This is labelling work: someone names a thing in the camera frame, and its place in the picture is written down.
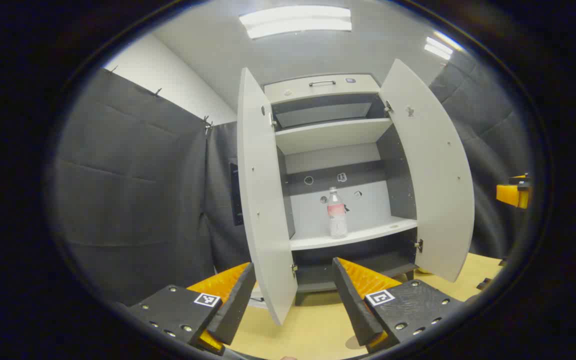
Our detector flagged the clear bottle with pink label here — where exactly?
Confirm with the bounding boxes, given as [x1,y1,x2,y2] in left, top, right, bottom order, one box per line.
[326,186,349,239]

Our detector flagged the black quilted backdrop cloth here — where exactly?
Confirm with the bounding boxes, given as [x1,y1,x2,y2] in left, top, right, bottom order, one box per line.
[54,67,251,307]
[428,50,536,261]

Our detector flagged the grey cabinet door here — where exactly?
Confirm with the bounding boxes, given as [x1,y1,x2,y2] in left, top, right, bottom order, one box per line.
[379,58,475,283]
[229,67,299,326]

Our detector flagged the grey and white cabinet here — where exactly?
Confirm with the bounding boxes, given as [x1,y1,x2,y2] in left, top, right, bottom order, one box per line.
[263,73,419,307]

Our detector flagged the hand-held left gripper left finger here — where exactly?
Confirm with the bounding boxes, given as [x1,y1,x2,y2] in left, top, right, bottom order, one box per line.
[128,261,257,357]

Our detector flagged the small ceiling light panel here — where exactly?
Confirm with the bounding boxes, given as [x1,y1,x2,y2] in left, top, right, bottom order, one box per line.
[424,36,455,61]

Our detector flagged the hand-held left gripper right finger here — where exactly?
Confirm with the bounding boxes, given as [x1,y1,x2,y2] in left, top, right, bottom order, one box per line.
[332,257,464,353]

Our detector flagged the grey cabinet drawer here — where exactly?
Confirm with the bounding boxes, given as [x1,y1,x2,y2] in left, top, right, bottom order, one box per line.
[264,74,381,104]

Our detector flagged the large ceiling light panel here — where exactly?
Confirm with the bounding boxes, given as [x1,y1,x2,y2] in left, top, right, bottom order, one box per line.
[239,6,353,40]

